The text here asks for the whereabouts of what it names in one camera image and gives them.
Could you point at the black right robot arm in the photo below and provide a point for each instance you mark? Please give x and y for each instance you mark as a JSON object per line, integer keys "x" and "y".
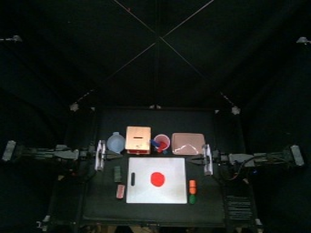
{"x": 263, "y": 158}

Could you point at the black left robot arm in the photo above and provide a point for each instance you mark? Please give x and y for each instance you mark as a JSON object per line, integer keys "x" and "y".
{"x": 44, "y": 154}

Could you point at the light blue plastic bowl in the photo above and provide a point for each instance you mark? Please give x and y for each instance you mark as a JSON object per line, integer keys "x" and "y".
{"x": 115, "y": 143}

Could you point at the red drawer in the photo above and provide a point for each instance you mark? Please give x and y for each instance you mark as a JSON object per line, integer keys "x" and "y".
{"x": 138, "y": 152}

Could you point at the wooden drawer box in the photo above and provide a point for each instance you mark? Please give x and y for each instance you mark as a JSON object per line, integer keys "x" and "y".
{"x": 138, "y": 138}

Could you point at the red dough disc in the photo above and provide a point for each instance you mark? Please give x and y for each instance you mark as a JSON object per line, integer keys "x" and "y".
{"x": 158, "y": 179}

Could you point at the pink square tray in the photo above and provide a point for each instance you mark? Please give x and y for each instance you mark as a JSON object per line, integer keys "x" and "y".
{"x": 187, "y": 143}

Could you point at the orange toy piece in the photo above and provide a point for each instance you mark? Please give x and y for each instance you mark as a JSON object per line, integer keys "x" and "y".
{"x": 192, "y": 186}

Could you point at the red plastic tool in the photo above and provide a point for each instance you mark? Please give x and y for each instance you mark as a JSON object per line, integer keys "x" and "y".
{"x": 163, "y": 146}

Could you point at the blue plastic tool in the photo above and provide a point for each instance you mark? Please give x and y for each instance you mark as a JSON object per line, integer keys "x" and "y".
{"x": 155, "y": 143}

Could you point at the pink block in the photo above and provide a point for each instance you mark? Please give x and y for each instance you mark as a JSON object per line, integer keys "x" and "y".
{"x": 120, "y": 191}

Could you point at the green toy piece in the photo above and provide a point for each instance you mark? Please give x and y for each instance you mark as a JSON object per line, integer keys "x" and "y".
{"x": 191, "y": 199}

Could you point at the white text table label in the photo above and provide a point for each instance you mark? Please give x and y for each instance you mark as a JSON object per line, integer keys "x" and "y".
{"x": 239, "y": 207}

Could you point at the metal frame bracket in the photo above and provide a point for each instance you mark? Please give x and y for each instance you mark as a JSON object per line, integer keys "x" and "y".
{"x": 74, "y": 106}
{"x": 235, "y": 110}
{"x": 155, "y": 106}

